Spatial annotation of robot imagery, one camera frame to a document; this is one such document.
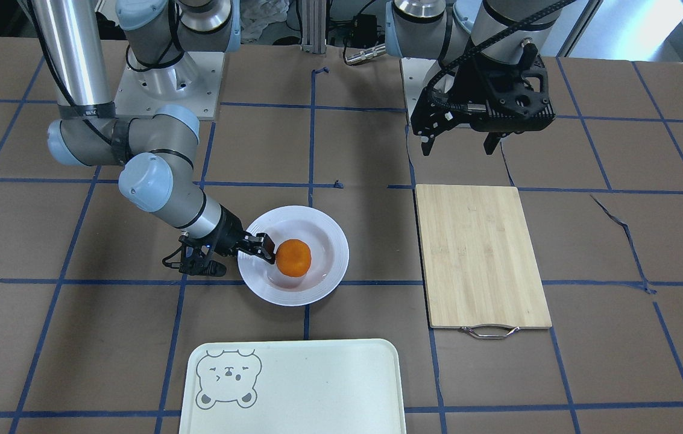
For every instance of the brown paper table mat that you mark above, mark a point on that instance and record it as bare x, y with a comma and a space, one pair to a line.
95, 333

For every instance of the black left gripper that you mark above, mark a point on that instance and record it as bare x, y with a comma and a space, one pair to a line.
465, 85

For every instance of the cream tray with bear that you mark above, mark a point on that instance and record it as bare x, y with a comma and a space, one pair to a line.
322, 386

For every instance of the white round plate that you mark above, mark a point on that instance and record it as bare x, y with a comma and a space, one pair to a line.
312, 255

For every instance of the bamboo cutting board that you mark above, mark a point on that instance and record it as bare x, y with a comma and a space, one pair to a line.
480, 270

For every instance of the orange fruit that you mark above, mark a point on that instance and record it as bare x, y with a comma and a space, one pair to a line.
293, 258

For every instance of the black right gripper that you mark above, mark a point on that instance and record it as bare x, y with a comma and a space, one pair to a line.
230, 234

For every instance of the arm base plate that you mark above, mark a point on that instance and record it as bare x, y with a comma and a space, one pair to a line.
194, 82
417, 72

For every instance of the aluminium frame post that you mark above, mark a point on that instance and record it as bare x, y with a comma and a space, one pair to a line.
314, 26

